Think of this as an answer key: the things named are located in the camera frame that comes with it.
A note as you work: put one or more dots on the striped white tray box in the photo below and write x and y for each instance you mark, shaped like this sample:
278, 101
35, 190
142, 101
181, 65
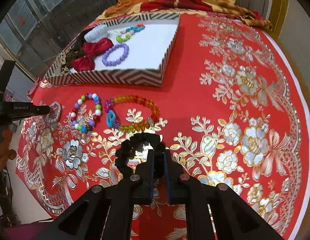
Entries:
148, 53

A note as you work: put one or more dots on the black fluffy scrunchie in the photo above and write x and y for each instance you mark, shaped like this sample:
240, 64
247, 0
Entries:
80, 39

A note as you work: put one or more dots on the small black scrunchie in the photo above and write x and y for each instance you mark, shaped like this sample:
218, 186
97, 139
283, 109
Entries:
136, 143

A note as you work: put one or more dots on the person left hand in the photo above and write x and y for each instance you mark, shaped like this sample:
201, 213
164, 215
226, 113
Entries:
6, 153

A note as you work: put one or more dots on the round wooden table edge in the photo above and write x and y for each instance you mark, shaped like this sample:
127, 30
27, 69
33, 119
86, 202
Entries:
289, 104

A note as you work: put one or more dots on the grey fluffy scrunchie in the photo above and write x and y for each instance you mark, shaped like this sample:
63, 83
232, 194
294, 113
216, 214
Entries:
96, 34

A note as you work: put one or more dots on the leopard print bow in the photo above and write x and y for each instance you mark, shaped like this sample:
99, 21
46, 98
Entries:
65, 66

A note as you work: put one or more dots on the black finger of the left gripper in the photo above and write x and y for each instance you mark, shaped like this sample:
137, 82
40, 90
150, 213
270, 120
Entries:
40, 110

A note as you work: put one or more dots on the dark red satin bow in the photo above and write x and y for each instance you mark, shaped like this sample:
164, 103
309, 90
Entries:
91, 51

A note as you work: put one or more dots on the red gold floral tablecloth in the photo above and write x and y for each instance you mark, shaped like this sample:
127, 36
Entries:
210, 112

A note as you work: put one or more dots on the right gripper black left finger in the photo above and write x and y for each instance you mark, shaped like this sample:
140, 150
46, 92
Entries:
105, 213

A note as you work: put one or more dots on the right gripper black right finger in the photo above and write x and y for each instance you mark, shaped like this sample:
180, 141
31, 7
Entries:
213, 212

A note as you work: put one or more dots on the brown scrunchie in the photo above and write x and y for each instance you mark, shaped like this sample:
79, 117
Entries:
72, 55

